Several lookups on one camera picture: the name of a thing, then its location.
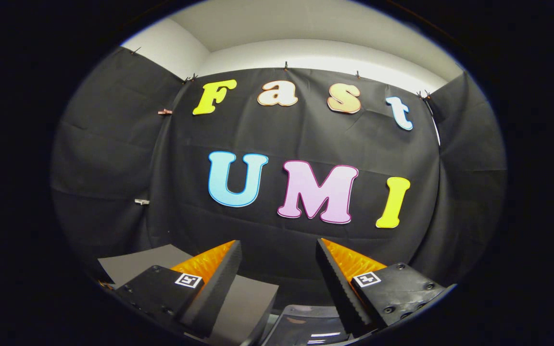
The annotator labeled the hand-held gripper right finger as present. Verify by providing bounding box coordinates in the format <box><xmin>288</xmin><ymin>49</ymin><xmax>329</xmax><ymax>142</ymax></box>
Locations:
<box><xmin>315</xmin><ymin>238</ymin><xmax>456</xmax><ymax>337</ymax></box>

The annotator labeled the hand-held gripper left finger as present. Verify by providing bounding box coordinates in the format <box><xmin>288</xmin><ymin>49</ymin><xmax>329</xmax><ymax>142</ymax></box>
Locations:
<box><xmin>113</xmin><ymin>240</ymin><xmax>242</xmax><ymax>338</ymax></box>

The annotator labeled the grey toy washing machine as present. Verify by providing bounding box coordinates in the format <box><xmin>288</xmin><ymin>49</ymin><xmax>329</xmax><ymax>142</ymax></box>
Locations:
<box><xmin>255</xmin><ymin>303</ymin><xmax>354</xmax><ymax>346</ymax></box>

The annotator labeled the black backdrop cloth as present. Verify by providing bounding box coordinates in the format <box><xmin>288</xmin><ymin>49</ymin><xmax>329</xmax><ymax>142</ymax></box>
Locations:
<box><xmin>51</xmin><ymin>46</ymin><xmax>507</xmax><ymax>308</ymax></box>

